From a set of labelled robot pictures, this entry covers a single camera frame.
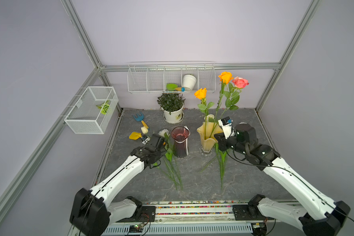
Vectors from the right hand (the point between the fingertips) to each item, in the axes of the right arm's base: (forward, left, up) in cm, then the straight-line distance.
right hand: (215, 134), depth 73 cm
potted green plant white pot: (+33, +23, -10) cm, 42 cm away
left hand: (-2, +28, -14) cm, 31 cm away
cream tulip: (+10, +39, -9) cm, 41 cm away
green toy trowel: (+38, +21, 0) cm, 44 cm away
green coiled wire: (+17, +60, +3) cm, 62 cm away
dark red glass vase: (+7, +18, -10) cm, 21 cm away
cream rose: (+32, -2, -24) cm, 40 cm away
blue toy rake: (+35, +50, -27) cm, 67 cm away
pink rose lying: (+1, -9, -26) cm, 27 cm away
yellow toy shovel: (+17, +51, -26) cm, 59 cm away
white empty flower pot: (+36, +12, +6) cm, 39 cm away
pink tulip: (-2, +24, -26) cm, 35 cm away
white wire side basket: (+16, +67, 0) cm, 69 cm away
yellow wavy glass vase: (+9, +2, -11) cm, 14 cm away
